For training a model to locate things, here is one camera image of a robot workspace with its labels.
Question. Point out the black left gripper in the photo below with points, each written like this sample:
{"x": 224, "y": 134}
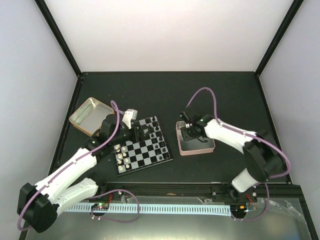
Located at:
{"x": 141, "y": 137}

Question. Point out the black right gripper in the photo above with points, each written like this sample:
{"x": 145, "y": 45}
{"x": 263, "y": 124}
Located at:
{"x": 198, "y": 136}

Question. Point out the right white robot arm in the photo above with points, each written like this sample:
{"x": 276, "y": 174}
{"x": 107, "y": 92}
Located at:
{"x": 262, "y": 159}

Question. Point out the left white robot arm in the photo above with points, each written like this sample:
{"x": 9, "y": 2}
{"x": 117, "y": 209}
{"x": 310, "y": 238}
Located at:
{"x": 40, "y": 204}

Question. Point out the pink tray of black pieces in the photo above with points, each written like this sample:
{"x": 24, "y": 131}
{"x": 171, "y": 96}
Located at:
{"x": 194, "y": 146}

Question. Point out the white chess piece row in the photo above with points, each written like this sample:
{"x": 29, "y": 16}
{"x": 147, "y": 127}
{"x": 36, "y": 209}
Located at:
{"x": 122, "y": 159}

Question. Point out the black and silver chessboard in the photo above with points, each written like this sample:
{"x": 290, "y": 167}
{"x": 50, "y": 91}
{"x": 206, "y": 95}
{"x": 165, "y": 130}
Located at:
{"x": 144, "y": 154}

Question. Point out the gold metal tin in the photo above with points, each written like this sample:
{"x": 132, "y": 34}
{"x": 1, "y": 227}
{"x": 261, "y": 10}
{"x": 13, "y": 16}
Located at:
{"x": 89, "y": 116}

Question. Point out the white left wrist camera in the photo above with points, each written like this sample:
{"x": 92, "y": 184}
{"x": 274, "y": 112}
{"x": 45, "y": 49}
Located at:
{"x": 129, "y": 116}

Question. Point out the light blue cable duct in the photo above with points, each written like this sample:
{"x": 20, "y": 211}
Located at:
{"x": 165, "y": 209}

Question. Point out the black corner frame post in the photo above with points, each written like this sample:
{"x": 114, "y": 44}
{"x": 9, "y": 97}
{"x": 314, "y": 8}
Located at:
{"x": 283, "y": 27}
{"x": 46, "y": 13}

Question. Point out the left black corner frame post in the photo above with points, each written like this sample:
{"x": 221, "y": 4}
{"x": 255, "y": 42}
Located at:
{"x": 46, "y": 13}

